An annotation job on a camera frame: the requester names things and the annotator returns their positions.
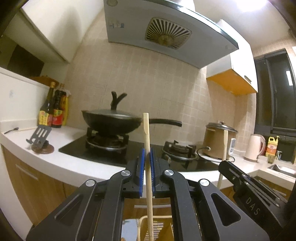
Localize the tan plastic utensil basket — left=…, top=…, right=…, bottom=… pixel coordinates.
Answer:
left=137, top=215, right=174, bottom=241

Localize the wooden chopstick long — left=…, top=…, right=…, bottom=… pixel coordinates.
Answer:
left=217, top=130, right=228, bottom=189

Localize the brown rice cooker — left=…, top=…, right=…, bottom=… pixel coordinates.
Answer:
left=203, top=121, right=238, bottom=161

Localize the white orange wall cabinet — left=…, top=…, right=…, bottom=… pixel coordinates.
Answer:
left=206, top=19, right=258, bottom=95

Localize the red label sauce bottle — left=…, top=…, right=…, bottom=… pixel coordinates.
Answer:
left=52, top=84, right=66, bottom=128

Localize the yellow sauce bottle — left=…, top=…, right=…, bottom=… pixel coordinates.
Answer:
left=62, top=90, right=71, bottom=126

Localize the black wok with lid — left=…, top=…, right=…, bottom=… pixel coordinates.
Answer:
left=81, top=91, right=183, bottom=136

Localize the dark soy sauce bottle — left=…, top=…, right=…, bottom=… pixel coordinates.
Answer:
left=38, top=81, right=56, bottom=126

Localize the yellow oil bottle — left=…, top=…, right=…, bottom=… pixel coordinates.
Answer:
left=265, top=136, right=280, bottom=164

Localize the black gas stove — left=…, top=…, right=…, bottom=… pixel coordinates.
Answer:
left=59, top=128, right=218, bottom=172

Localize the white electric kettle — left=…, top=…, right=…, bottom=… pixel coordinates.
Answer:
left=244, top=134, right=265, bottom=162

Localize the metal spatula on stand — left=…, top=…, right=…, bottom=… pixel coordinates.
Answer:
left=26, top=125, right=54, bottom=154

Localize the range hood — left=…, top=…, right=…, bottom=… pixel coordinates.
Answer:
left=104, top=0, right=239, bottom=69

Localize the dark window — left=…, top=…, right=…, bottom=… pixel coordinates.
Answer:
left=255, top=49, right=295, bottom=138

